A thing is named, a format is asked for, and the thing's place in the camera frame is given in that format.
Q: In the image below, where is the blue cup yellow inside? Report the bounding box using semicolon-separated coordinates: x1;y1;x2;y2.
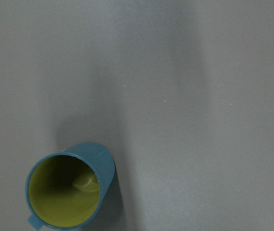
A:
25;142;116;231

